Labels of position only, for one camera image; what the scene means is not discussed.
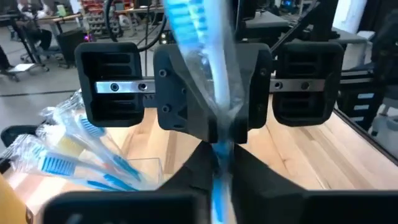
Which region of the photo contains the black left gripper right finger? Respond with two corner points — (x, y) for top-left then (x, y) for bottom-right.
(229, 144), (398, 224)

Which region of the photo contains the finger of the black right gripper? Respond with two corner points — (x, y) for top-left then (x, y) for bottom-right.
(231, 42), (274, 145)
(154, 43), (219, 144)

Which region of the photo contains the black drawer cabinet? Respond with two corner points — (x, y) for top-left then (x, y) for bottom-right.
(337, 70), (385, 125)

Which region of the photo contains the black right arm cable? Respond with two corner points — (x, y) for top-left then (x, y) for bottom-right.
(104, 0), (169, 53)

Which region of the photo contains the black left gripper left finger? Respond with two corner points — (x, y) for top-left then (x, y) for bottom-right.
(42, 141), (219, 224)

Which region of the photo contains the black waste bin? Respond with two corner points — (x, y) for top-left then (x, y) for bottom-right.
(57, 27), (88, 68)

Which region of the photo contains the person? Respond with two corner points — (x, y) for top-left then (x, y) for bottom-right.
(17, 0), (53, 52)

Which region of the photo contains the blue white toothbrush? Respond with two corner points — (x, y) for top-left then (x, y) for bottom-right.
(6, 136), (137, 191)
(73, 90), (144, 183)
(163, 0), (247, 224)

